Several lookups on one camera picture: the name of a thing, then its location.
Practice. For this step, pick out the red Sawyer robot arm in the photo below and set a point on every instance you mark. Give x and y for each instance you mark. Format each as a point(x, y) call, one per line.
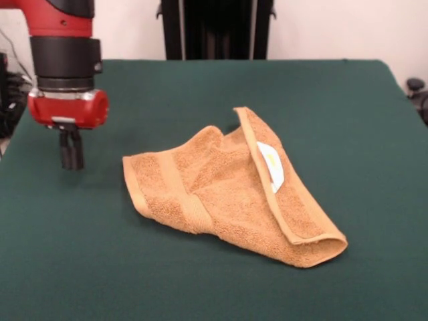
point(63, 57)

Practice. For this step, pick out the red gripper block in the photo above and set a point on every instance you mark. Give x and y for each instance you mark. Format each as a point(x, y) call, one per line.
point(67, 108)

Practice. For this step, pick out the tan terry towel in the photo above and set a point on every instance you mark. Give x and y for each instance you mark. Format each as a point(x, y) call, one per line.
point(227, 200)

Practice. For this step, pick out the black stand column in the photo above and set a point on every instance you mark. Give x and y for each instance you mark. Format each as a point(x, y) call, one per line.
point(217, 30)

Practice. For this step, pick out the dark green table cloth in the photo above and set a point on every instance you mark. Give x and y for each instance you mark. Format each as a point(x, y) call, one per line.
point(200, 83)

